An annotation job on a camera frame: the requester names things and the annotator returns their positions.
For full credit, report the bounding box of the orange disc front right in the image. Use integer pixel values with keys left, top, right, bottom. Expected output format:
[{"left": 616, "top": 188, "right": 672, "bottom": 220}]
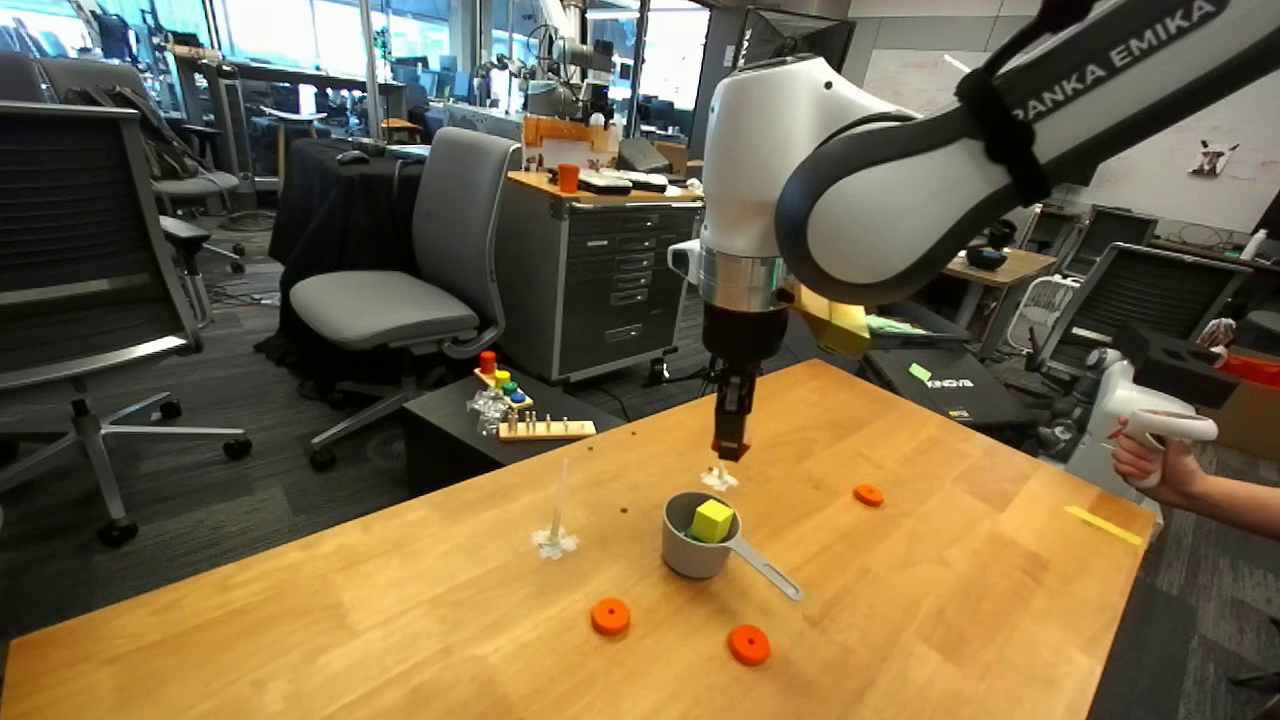
[{"left": 729, "top": 624, "right": 771, "bottom": 667}]

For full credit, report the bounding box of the grey drawer cabinet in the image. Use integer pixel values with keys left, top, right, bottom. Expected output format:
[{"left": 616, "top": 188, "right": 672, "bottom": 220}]
[{"left": 495, "top": 173, "right": 700, "bottom": 384}]

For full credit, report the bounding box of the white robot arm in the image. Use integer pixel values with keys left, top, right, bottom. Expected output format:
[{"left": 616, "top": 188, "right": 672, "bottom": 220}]
[{"left": 700, "top": 0, "right": 1280, "bottom": 460}]

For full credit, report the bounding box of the white VR controller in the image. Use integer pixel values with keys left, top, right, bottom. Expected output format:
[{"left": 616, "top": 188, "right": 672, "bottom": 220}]
[{"left": 1096, "top": 352, "right": 1220, "bottom": 444}]

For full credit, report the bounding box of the black low stand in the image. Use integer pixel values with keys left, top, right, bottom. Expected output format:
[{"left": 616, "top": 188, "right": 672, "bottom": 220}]
[{"left": 401, "top": 372, "right": 629, "bottom": 496}]

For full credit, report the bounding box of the grey office chair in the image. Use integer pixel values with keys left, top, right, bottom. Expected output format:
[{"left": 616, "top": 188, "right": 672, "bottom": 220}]
[{"left": 287, "top": 129, "right": 521, "bottom": 470}]

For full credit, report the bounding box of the grey measuring cup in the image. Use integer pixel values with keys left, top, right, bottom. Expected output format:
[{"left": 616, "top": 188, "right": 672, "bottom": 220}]
[{"left": 658, "top": 490, "right": 804, "bottom": 599}]

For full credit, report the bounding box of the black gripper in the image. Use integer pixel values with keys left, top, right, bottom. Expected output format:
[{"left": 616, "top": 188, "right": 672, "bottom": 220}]
[{"left": 704, "top": 304, "right": 782, "bottom": 460}]

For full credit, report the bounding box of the wooden xylophone toy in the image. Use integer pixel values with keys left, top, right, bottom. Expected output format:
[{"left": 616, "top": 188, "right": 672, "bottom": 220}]
[{"left": 495, "top": 419, "right": 597, "bottom": 439}]

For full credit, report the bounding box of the orange disc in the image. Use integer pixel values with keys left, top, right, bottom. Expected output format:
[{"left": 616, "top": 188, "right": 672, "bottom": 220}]
[
  {"left": 729, "top": 624, "right": 771, "bottom": 667},
  {"left": 852, "top": 482, "right": 885, "bottom": 506},
  {"left": 590, "top": 599, "right": 630, "bottom": 637}
]

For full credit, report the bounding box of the yellow cube block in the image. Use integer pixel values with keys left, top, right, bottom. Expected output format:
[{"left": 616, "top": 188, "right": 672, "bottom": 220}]
[{"left": 689, "top": 499, "right": 735, "bottom": 545}]

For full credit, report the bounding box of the black mesh office chair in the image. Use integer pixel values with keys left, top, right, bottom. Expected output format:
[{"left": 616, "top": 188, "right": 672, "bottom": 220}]
[{"left": 0, "top": 98, "right": 251, "bottom": 547}]

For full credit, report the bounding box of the person's hand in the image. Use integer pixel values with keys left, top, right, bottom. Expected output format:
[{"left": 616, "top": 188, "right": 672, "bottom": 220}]
[{"left": 1106, "top": 426, "right": 1206, "bottom": 506}]

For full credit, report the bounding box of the orange cup on cabinet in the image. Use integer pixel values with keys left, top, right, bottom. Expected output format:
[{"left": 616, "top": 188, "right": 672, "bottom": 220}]
[{"left": 557, "top": 164, "right": 579, "bottom": 190}]

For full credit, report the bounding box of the orange disc far right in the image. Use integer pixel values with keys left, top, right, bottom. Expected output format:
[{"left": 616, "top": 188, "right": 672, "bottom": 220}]
[{"left": 852, "top": 482, "right": 885, "bottom": 506}]

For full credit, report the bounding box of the orange disc front left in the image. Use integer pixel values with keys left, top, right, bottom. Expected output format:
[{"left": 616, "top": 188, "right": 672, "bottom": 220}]
[{"left": 590, "top": 599, "right": 630, "bottom": 637}]

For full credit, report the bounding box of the colourful stacking toy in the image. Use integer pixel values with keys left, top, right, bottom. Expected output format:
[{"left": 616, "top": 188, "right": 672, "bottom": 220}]
[{"left": 470, "top": 352, "right": 533, "bottom": 412}]

